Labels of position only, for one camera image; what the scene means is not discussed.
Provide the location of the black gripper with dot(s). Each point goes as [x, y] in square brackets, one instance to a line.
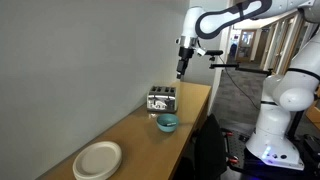
[185, 54]

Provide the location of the white marker with black cap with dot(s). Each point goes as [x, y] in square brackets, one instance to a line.
[170, 124]

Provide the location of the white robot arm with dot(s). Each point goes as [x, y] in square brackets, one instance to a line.
[282, 94]

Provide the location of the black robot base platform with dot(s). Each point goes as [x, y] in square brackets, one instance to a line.
[242, 161]

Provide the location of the teal bowl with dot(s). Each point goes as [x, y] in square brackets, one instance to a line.
[167, 118]

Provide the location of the silver four-slot toaster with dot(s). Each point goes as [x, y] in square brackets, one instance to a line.
[162, 99]

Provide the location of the black office chair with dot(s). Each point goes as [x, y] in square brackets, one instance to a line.
[209, 155]

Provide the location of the stack of white plates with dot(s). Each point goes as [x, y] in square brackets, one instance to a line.
[98, 161]

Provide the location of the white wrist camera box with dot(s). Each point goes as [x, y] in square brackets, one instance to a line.
[201, 51]

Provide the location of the black camera on stand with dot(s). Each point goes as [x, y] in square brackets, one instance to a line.
[213, 53]

